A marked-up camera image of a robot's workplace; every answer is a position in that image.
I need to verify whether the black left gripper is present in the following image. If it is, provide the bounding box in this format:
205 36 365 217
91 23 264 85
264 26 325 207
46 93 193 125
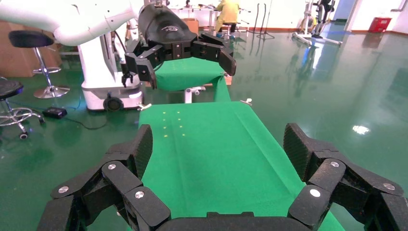
124 3 237 90

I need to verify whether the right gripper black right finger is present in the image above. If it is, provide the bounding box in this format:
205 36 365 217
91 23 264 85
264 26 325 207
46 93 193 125
283 123 408 231

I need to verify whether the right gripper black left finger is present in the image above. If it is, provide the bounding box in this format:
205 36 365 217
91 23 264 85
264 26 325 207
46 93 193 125
38 124 172 231

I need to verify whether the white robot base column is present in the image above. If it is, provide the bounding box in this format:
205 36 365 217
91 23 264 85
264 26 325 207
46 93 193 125
78 19 146 112

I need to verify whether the small brown background box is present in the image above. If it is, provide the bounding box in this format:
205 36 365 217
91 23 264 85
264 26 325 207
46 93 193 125
181 18 200 34

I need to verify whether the red box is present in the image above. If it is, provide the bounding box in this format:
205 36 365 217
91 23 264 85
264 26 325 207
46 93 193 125
369 17 392 34

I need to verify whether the small green table cloth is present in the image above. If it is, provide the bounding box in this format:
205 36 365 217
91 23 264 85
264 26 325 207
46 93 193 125
154 57 232 103

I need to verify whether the white table leg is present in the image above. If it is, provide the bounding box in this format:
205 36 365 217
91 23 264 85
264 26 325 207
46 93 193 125
184 86 206 104

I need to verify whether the white background work table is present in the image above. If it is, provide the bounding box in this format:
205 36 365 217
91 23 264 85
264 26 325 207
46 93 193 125
169 3 220 31

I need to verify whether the person in yellow jacket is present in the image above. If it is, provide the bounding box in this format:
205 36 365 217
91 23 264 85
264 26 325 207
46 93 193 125
215 0 240 39

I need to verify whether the large green table cloth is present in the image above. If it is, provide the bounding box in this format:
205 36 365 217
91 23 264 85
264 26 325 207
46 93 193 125
139 101 346 231

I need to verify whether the black tripod stand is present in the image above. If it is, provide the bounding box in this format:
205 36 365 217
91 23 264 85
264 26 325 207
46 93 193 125
248 3 275 40

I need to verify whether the black power adapter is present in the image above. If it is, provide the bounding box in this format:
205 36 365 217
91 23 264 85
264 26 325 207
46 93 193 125
42 107 68 120

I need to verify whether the tall black bar stool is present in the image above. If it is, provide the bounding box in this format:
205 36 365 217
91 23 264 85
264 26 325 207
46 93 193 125
8 30 71 100

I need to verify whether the black stool with chrome legs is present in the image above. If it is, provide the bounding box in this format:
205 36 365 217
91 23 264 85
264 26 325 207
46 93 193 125
0 78 45 140

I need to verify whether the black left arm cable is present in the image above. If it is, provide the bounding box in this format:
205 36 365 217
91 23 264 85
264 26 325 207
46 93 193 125
114 30 135 88

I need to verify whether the black floor cable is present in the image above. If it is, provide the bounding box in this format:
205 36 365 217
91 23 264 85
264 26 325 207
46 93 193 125
64 111 109 131

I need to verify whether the white exercise machine frame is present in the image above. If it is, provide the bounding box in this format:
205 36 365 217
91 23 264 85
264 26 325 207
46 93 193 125
292 0 343 46

